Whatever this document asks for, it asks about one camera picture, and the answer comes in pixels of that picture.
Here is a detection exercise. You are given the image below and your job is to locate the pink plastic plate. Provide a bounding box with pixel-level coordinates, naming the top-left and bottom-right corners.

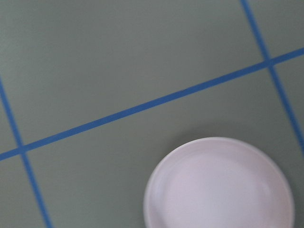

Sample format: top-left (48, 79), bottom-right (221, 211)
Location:
top-left (143, 137), bottom-right (295, 228)

